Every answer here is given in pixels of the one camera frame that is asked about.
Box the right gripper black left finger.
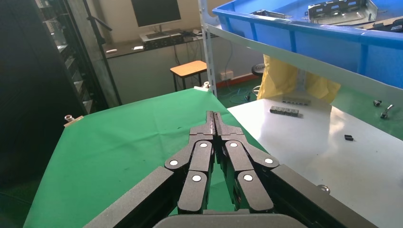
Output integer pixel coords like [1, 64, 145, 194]
[83, 111, 216, 228]

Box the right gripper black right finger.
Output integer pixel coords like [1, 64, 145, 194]
[214, 111, 378, 228]

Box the stamped metal bracket part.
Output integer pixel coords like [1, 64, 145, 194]
[250, 9, 287, 19]
[307, 0, 379, 27]
[361, 16, 403, 33]

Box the green table cloth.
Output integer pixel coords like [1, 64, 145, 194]
[23, 88, 268, 228]

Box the black block strip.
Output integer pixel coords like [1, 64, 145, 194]
[269, 106, 300, 118]

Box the grey metal clip strip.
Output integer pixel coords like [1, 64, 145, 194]
[282, 98, 312, 106]

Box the yellow plastic bag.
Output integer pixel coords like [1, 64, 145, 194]
[256, 54, 342, 105]

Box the black stool chrome base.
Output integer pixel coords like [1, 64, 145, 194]
[245, 63, 267, 102]

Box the wooden top stool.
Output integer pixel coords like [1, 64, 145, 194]
[170, 60, 209, 93]

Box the grey office desk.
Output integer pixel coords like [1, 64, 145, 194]
[102, 28, 221, 105]

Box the small metal bolt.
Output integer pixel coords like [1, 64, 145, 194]
[380, 104, 394, 120]

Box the black tripod stand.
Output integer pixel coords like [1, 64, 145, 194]
[82, 0, 123, 106]

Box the blue plastic bin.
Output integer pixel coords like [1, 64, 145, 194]
[212, 0, 403, 90]

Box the black computer monitor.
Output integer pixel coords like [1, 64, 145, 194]
[130, 0, 182, 28]

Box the black equipment rack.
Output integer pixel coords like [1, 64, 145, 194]
[0, 0, 109, 196]

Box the blue cable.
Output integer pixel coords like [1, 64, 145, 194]
[229, 88, 252, 105]

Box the grey perforated rack post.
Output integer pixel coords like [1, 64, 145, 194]
[297, 68, 308, 95]
[198, 0, 219, 97]

